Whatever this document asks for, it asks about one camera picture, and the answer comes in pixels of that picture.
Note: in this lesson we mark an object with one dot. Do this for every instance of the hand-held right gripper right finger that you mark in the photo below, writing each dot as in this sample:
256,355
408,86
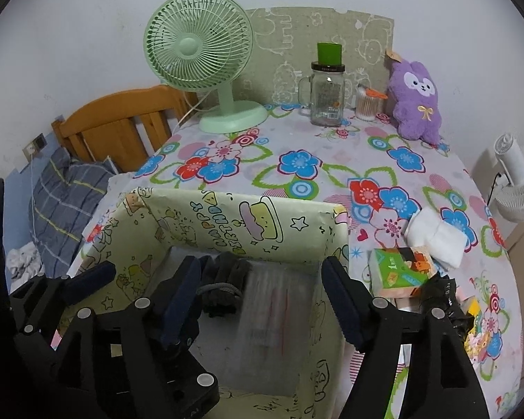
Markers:
340,305

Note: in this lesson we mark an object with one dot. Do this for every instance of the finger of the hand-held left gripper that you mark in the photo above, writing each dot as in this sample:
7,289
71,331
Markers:
179,384
89,277

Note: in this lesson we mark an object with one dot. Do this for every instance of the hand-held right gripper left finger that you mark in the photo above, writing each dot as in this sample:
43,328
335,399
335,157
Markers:
179,301

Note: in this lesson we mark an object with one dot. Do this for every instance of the dark grey knit gloves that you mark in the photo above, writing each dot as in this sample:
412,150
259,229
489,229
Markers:
227,279

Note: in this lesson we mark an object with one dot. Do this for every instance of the orange and green tissue pack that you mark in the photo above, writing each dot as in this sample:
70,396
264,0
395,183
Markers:
397,275

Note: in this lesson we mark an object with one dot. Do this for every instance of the black crinkled plastic bag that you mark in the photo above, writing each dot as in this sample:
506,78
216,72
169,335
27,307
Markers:
441,290

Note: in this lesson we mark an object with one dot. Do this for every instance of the yellow cartoon-print storage box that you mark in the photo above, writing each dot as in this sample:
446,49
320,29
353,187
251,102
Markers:
244,222

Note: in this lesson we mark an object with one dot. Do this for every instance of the white foam sheet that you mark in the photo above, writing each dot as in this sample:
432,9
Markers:
436,240

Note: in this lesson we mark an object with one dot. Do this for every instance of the yellow packet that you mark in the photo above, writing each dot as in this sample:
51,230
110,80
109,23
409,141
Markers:
474,307

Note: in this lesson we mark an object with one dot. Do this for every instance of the blue patterned bed sheet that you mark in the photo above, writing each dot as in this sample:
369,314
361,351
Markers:
15,227

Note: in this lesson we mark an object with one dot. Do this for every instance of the crumpled white cloth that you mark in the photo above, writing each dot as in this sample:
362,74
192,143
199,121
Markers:
24,262

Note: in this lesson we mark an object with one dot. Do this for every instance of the grey plaid pillow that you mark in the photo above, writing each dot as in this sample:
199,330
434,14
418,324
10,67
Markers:
61,196

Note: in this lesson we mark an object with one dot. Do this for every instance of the pink remote control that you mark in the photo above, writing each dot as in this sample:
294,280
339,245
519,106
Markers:
463,299

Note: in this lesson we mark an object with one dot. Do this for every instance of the floral tablecloth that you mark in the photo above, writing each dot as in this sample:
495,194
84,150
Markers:
332,170

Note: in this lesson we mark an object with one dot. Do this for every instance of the wooden bed headboard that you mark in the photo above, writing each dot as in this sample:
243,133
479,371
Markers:
113,126

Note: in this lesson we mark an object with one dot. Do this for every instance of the glass mug jar green lid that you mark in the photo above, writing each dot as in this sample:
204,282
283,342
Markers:
325,96

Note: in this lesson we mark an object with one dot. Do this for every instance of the purple plush bunny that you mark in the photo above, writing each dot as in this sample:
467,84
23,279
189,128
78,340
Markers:
412,104

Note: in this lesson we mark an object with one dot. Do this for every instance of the white circulator fan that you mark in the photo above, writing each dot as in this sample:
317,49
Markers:
519,183

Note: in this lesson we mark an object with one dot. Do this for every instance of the green desk fan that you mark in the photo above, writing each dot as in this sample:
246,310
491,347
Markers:
187,48

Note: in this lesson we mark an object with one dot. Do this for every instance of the wall socket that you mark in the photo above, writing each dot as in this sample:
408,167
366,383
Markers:
37,143

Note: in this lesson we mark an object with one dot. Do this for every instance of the green cartoon-print wall panel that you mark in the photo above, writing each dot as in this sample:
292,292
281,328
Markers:
288,39

